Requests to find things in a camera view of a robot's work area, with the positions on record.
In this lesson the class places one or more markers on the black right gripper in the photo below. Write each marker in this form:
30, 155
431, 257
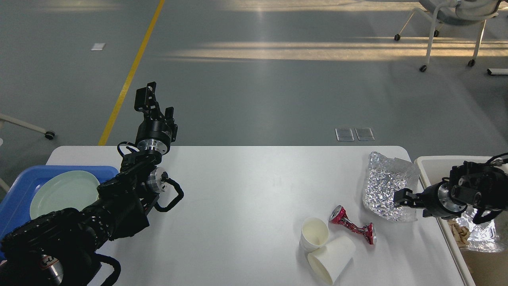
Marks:
435, 200

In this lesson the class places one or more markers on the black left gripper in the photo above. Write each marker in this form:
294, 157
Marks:
154, 134

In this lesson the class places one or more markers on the clear plastic wrap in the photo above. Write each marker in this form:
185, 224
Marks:
384, 177

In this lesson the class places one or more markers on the foil bag with brown paper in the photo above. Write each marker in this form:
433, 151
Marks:
485, 237

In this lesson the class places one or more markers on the pale green plate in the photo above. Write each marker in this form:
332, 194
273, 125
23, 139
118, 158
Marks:
74, 189

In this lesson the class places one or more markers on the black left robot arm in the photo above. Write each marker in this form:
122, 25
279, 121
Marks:
60, 248

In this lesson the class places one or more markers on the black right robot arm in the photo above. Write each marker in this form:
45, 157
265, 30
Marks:
482, 186

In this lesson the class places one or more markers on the red crushed wrapper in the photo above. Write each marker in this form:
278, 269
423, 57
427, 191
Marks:
340, 217

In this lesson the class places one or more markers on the clear floor plate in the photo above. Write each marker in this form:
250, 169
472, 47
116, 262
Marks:
364, 134
344, 134

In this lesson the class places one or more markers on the upright white paper cup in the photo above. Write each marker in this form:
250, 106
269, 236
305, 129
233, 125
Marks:
314, 233

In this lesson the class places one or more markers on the lying white paper cup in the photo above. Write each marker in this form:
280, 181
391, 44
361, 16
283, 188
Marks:
329, 261

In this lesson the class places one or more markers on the white caster leg left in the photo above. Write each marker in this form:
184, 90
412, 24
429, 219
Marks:
50, 135

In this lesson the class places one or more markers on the white plastic bin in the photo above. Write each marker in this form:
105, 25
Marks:
474, 268

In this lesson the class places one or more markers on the white bar on floor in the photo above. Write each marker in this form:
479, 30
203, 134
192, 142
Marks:
497, 71

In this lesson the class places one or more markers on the blue plastic tray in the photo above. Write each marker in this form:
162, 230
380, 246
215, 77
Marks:
15, 206

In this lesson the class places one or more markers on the white rolling chair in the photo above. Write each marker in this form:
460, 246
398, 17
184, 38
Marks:
456, 13

